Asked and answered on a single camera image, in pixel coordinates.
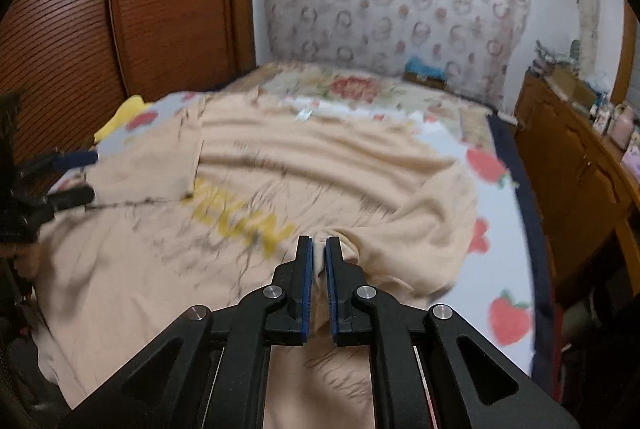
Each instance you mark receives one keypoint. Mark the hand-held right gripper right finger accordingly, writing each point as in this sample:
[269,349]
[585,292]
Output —
[332,289]

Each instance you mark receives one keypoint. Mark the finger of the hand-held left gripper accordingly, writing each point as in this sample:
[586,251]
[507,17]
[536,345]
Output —
[75,160]
[75,197]

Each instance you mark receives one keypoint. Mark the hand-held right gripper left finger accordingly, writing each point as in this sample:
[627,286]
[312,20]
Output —
[306,289]

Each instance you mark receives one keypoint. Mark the beige t-shirt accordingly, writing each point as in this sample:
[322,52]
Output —
[300,169]

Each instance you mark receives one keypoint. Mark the yellow cloth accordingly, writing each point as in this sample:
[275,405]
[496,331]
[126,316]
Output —
[125,111]

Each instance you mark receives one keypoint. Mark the strawberry printed blanket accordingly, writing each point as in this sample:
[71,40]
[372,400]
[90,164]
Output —
[500,269]

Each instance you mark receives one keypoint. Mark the wooden slatted wardrobe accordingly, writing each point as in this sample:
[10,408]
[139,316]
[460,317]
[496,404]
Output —
[165,9]

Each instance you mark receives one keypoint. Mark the floral quilt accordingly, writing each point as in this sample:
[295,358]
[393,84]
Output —
[350,86]

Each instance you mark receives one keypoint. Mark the box with blue cloth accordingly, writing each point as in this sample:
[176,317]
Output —
[425,70]

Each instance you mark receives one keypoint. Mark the wooden cabinet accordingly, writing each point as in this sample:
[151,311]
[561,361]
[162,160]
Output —
[565,149]

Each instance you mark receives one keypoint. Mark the cardboard box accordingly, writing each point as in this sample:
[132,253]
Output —
[575,89]

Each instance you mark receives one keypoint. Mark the pink tissue pack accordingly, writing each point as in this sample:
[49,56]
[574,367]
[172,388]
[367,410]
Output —
[632,159]

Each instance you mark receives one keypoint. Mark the pink thermos bottle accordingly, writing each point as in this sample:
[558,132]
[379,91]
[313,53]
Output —
[621,129]

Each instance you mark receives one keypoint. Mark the cream curtain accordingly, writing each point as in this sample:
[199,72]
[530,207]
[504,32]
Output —
[589,9]

